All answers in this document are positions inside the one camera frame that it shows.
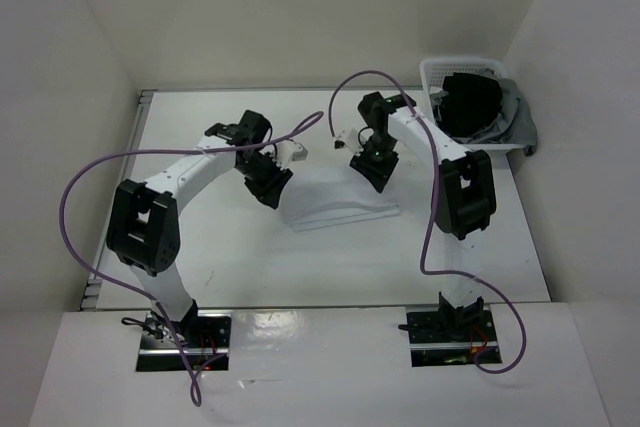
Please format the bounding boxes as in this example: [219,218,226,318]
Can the black skirt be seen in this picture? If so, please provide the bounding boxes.
[433,72,503,138]

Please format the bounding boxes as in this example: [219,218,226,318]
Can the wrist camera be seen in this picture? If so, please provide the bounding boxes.
[333,128,363,155]
[274,139,308,169]

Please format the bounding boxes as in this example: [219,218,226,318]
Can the grey skirt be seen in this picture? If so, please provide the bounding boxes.
[466,78,538,157]

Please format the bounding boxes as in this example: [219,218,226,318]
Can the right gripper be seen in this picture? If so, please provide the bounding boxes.
[350,132,400,193]

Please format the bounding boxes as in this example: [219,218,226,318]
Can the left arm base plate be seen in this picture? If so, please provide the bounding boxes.
[121,310,232,373]

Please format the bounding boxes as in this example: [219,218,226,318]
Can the white skirt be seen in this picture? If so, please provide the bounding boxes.
[278,165,401,232]

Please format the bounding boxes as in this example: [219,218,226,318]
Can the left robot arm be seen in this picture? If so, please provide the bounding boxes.
[106,110,306,347]

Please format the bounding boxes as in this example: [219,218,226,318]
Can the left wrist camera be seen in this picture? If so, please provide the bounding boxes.
[274,139,308,169]

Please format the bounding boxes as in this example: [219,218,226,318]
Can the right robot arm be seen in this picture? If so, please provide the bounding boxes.
[350,92,497,282]

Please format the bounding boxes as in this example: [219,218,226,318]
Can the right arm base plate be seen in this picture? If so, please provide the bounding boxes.
[397,308,502,368]

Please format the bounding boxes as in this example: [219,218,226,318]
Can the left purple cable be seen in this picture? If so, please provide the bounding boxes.
[59,110,325,408]

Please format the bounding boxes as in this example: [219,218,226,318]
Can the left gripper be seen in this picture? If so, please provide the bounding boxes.
[236,151,293,210]

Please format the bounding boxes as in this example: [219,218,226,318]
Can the white laundry basket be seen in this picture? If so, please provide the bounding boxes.
[418,54,531,158]

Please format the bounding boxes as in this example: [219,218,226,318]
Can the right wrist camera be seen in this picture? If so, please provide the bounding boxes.
[333,128,363,155]

